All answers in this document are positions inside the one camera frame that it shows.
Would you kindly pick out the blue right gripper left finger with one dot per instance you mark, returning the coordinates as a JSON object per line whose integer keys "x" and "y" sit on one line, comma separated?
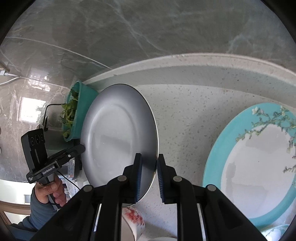
{"x": 138, "y": 175}

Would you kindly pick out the grey metal plate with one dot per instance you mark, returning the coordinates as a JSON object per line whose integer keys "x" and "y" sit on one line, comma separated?
{"x": 118, "y": 125}

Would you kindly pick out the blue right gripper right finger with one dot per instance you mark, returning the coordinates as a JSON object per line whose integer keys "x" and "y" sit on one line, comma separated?
{"x": 160, "y": 176}

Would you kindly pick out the large teal floral plate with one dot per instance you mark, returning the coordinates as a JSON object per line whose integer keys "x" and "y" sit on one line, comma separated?
{"x": 253, "y": 162}

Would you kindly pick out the green basin with vegetables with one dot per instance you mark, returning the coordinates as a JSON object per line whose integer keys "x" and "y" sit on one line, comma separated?
{"x": 74, "y": 110}

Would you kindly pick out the person's left forearm grey sleeve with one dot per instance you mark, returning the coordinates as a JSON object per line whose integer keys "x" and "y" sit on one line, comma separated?
{"x": 40, "y": 214}

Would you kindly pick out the steel rice cooker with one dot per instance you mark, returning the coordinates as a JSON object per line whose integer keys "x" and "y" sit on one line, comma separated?
{"x": 72, "y": 169}

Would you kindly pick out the small teal floral plate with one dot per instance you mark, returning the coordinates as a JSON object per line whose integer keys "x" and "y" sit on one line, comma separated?
{"x": 275, "y": 233}

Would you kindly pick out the person's left hand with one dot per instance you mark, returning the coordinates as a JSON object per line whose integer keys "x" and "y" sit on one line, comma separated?
{"x": 55, "y": 188}

